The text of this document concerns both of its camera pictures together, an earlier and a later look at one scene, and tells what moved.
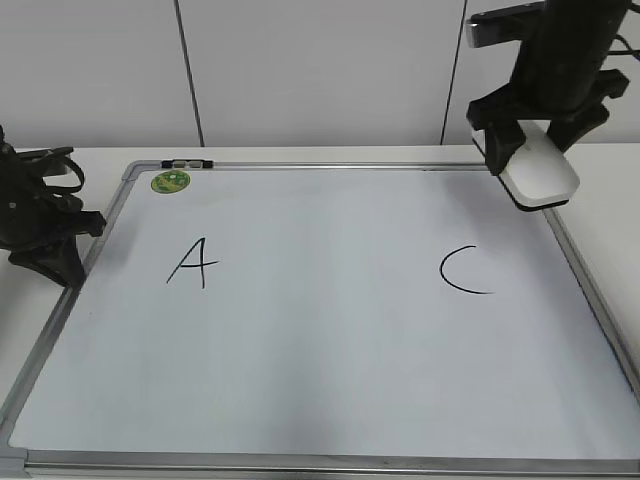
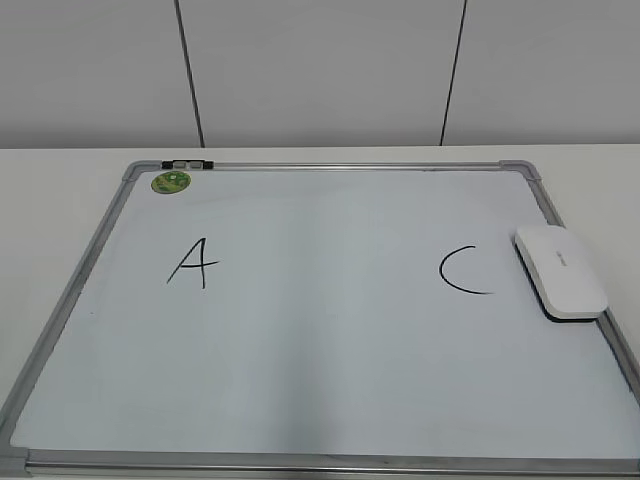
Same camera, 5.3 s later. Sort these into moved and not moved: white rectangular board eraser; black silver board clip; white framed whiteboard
Moved: white rectangular board eraser
Not moved: black silver board clip; white framed whiteboard
